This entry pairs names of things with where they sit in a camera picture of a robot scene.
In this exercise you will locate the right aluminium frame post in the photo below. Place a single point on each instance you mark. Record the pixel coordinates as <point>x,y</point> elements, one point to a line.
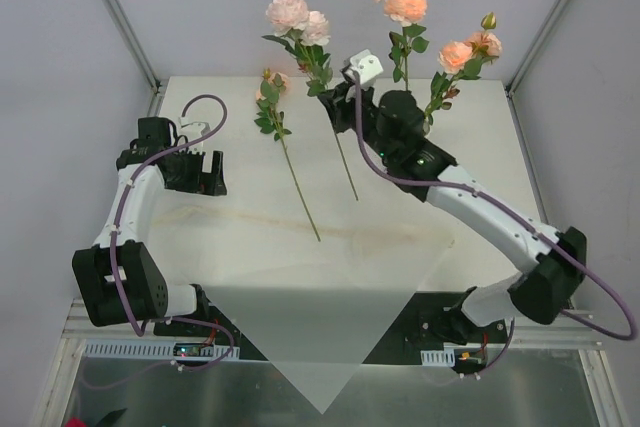
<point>542,35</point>

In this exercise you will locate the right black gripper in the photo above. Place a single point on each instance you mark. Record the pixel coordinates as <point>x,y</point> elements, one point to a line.
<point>339,110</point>

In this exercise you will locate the white cable duct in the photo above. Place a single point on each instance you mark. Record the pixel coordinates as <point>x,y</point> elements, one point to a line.
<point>159,350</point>
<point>453,357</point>

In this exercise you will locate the aluminium frame post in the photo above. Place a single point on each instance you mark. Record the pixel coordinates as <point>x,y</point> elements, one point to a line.
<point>133,44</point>
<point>542,35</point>

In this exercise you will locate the white wrapping paper sheet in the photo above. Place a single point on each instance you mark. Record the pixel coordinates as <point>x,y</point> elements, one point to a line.
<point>316,310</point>

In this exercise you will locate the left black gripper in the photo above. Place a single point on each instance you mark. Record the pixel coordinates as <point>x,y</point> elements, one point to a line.
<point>201,173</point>

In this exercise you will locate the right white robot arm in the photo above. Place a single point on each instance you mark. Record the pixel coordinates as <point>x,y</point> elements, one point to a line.
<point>542,255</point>

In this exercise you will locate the left aluminium frame post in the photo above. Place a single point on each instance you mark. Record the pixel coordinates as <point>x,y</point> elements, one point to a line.
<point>133,44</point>

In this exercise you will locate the right white cable duct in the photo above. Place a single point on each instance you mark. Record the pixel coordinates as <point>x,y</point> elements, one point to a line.
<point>453,357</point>

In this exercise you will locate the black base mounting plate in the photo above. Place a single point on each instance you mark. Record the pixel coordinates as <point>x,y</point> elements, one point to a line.
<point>426,323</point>

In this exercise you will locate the peach rose stem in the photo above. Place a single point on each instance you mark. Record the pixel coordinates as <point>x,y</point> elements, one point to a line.
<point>461,61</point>
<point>408,14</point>
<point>270,120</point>

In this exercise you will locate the pale pink rose stem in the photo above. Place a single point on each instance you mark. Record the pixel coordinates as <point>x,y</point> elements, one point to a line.
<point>305,35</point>

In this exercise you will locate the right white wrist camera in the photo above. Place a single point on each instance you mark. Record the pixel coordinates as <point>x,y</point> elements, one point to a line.
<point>364,65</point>

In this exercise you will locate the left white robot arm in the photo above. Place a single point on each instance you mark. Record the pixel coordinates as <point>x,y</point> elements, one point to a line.
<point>117,277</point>

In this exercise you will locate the left white cable duct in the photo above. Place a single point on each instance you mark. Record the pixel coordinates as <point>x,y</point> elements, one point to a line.
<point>159,350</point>

